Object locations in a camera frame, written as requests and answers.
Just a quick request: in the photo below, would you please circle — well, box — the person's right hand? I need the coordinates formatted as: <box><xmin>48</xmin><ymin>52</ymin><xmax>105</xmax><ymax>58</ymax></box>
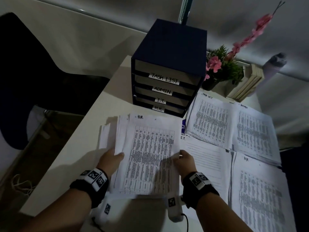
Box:
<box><xmin>173</xmin><ymin>150</ymin><xmax>198</xmax><ymax>180</ymax></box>

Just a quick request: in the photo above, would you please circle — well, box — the person's left hand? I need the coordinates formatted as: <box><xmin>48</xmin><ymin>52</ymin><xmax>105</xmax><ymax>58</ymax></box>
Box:
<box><xmin>96</xmin><ymin>148</ymin><xmax>125</xmax><ymax>178</ymax></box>

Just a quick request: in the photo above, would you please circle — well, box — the unsorted paper stack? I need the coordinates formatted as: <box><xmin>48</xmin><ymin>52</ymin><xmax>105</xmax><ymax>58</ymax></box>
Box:
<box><xmin>98</xmin><ymin>113</ymin><xmax>183</xmax><ymax>199</ymax></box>

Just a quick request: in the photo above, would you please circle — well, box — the printed document sheet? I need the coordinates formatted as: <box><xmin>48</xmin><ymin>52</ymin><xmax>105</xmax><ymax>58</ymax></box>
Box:
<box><xmin>114</xmin><ymin>113</ymin><xmax>183</xmax><ymax>197</ymax></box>

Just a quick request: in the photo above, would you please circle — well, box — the navy blue drawer organizer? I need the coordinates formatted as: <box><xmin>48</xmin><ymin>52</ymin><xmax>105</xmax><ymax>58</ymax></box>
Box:
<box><xmin>131</xmin><ymin>18</ymin><xmax>208</xmax><ymax>118</ymax></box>

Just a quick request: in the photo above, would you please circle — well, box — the person's right forearm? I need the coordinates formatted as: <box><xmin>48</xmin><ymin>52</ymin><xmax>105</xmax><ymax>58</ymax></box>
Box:
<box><xmin>195</xmin><ymin>192</ymin><xmax>254</xmax><ymax>232</ymax></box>

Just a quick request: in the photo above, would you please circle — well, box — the person's left forearm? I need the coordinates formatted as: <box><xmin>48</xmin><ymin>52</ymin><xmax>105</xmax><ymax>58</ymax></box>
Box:
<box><xmin>23</xmin><ymin>188</ymin><xmax>93</xmax><ymax>232</ymax></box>

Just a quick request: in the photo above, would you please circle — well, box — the black right wristband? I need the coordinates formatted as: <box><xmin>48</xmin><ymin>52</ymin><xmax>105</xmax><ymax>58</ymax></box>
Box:
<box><xmin>181</xmin><ymin>172</ymin><xmax>220</xmax><ymax>210</ymax></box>

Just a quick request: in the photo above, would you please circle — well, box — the black wristband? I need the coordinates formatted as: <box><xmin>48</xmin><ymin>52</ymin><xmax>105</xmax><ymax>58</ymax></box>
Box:
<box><xmin>181</xmin><ymin>172</ymin><xmax>220</xmax><ymax>210</ymax></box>
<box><xmin>69</xmin><ymin>168</ymin><xmax>109</xmax><ymax>208</ymax></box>

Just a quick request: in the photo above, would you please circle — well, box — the black left wristband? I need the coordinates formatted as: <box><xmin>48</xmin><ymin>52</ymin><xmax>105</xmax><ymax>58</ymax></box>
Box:
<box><xmin>69</xmin><ymin>168</ymin><xmax>109</xmax><ymax>208</ymax></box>

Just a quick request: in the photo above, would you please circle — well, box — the black plant pot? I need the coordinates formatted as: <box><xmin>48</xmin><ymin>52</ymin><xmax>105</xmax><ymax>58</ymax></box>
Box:
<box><xmin>201</xmin><ymin>78</ymin><xmax>220</xmax><ymax>91</ymax></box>

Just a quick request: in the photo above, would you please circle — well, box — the green artificial plant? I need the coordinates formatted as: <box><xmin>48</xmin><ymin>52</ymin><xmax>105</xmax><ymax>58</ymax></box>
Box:
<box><xmin>205</xmin><ymin>45</ymin><xmax>244</xmax><ymax>85</ymax></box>

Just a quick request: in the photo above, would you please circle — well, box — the black chair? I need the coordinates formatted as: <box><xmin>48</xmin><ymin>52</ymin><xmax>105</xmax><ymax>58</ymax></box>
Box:
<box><xmin>0</xmin><ymin>12</ymin><xmax>110</xmax><ymax>150</ymax></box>

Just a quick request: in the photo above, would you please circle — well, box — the grey water bottle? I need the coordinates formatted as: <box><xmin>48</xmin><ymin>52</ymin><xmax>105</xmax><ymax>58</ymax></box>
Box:
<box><xmin>262</xmin><ymin>52</ymin><xmax>288</xmax><ymax>81</ymax></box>

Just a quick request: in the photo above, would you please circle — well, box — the tall pink blossom branch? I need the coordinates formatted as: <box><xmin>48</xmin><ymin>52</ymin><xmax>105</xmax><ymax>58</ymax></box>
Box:
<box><xmin>224</xmin><ymin>0</ymin><xmax>286</xmax><ymax>62</ymax></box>

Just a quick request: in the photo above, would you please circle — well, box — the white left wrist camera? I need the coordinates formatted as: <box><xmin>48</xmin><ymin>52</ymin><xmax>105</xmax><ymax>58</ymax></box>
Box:
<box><xmin>96</xmin><ymin>201</ymin><xmax>113</xmax><ymax>221</ymax></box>

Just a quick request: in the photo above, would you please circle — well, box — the black camera cable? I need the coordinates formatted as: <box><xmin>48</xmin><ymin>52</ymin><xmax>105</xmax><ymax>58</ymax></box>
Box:
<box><xmin>91</xmin><ymin>216</ymin><xmax>105</xmax><ymax>232</ymax></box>
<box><xmin>181</xmin><ymin>213</ymin><xmax>189</xmax><ymax>232</ymax></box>

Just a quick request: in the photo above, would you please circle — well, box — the grey metal frame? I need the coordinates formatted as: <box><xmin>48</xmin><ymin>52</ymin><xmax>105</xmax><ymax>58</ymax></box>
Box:
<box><xmin>0</xmin><ymin>105</ymin><xmax>50</xmax><ymax>191</ymax></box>

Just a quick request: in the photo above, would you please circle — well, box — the white cord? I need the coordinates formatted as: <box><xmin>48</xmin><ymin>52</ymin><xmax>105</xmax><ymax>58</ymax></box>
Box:
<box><xmin>11</xmin><ymin>174</ymin><xmax>37</xmax><ymax>197</ymax></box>

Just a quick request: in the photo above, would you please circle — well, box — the teal partition post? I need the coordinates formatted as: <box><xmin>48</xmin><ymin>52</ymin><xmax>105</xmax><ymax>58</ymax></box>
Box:
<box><xmin>178</xmin><ymin>0</ymin><xmax>194</xmax><ymax>25</ymax></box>

